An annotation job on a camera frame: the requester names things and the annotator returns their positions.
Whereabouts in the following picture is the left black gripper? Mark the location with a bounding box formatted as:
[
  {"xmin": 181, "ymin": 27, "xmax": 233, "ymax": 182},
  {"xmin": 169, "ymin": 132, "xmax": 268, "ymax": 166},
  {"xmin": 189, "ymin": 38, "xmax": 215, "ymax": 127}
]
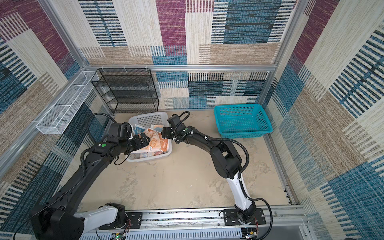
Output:
[{"xmin": 119, "ymin": 132, "xmax": 151, "ymax": 155}]

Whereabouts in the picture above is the orange bunny pattern towel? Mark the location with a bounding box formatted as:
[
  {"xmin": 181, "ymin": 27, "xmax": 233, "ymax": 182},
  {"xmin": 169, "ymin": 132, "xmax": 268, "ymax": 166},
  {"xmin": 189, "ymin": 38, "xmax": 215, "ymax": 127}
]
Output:
[{"xmin": 134, "ymin": 128, "xmax": 170, "ymax": 153}]

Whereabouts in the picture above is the white plastic laundry basket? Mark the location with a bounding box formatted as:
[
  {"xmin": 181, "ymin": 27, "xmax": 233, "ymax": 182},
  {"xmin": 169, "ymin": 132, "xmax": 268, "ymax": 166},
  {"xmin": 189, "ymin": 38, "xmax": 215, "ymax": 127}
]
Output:
[{"xmin": 127, "ymin": 112, "xmax": 172, "ymax": 163}]

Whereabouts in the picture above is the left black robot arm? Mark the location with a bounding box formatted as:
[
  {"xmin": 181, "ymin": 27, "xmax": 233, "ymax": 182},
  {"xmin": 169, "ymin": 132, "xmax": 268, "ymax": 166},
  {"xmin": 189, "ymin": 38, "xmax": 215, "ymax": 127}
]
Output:
[{"xmin": 30, "ymin": 121, "xmax": 150, "ymax": 240}]

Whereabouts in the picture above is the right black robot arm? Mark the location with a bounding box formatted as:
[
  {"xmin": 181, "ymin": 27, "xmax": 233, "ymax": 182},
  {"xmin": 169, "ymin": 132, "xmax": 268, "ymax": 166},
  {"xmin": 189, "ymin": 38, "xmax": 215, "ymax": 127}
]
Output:
[{"xmin": 162, "ymin": 111, "xmax": 271, "ymax": 225}]

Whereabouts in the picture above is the blue bunny pattern towel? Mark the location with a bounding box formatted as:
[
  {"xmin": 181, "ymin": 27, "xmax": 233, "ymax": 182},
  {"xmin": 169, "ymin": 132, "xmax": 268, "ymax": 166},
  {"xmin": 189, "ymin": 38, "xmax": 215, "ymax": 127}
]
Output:
[{"xmin": 134, "ymin": 125, "xmax": 147, "ymax": 135}]

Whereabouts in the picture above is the teal plastic basket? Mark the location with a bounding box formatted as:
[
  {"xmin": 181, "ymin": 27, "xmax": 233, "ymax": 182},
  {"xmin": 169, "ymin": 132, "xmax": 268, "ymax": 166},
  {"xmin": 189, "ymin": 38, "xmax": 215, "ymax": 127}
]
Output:
[{"xmin": 214, "ymin": 104, "xmax": 273, "ymax": 139}]

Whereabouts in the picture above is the black wire shelf rack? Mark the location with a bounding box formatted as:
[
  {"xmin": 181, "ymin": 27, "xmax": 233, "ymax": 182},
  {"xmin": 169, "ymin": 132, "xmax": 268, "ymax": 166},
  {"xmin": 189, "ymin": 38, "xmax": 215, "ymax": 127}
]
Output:
[{"xmin": 91, "ymin": 68, "xmax": 159, "ymax": 114}]

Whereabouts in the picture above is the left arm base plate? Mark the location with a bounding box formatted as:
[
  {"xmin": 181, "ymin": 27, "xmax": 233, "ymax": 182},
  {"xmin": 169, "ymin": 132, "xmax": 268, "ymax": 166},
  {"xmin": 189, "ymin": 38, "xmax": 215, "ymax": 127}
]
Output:
[{"xmin": 98, "ymin": 212, "xmax": 143, "ymax": 230}]

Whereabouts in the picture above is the white wire mesh tray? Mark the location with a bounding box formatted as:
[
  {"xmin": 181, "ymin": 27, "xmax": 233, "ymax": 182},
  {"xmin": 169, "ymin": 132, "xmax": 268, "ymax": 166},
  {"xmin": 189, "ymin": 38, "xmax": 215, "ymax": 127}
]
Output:
[{"xmin": 36, "ymin": 71, "xmax": 95, "ymax": 135}]

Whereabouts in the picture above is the aluminium mounting rail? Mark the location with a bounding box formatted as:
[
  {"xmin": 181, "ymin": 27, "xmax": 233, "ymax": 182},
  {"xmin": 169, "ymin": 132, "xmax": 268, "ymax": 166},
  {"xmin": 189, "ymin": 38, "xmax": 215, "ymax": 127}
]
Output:
[{"xmin": 79, "ymin": 206, "xmax": 316, "ymax": 240}]

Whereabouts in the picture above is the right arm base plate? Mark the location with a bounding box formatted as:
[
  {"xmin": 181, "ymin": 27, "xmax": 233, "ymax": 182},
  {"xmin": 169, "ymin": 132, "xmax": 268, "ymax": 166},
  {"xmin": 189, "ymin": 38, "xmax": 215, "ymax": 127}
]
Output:
[{"xmin": 219, "ymin": 208, "xmax": 266, "ymax": 226}]

